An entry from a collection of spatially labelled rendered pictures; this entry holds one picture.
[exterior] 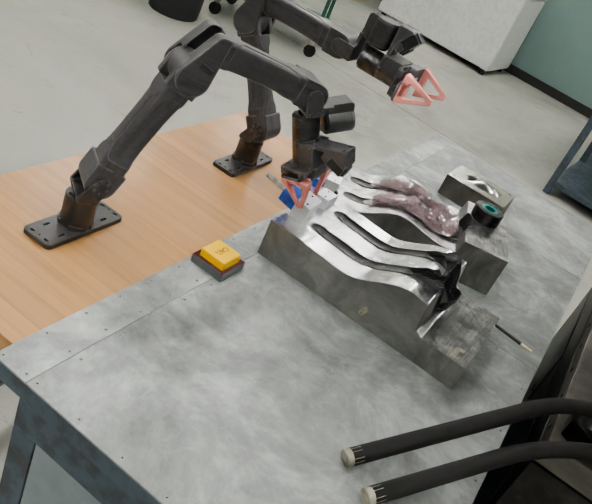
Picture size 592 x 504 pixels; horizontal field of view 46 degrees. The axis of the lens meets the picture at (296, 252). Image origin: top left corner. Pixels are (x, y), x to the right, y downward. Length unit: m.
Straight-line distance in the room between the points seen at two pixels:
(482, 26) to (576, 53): 1.20
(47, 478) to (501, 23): 7.18
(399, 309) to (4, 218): 0.78
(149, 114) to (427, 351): 0.70
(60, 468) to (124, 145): 0.56
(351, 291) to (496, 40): 6.62
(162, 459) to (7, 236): 0.54
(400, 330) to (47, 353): 0.68
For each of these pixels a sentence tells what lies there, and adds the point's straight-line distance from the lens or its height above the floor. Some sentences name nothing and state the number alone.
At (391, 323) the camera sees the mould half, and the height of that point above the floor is 0.85.
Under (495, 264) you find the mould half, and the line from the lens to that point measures 1.77.
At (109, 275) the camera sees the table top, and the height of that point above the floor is 0.80.
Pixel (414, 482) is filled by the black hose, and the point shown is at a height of 0.84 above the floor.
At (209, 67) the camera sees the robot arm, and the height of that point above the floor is 1.19.
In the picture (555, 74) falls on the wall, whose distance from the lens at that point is 8.63.
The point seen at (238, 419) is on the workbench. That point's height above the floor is 0.80.
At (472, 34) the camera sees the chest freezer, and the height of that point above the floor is 0.32.
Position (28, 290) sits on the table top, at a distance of 1.25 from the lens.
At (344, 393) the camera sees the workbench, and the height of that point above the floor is 0.80.
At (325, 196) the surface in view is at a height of 0.92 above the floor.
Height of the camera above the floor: 1.61
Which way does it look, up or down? 31 degrees down
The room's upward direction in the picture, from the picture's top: 25 degrees clockwise
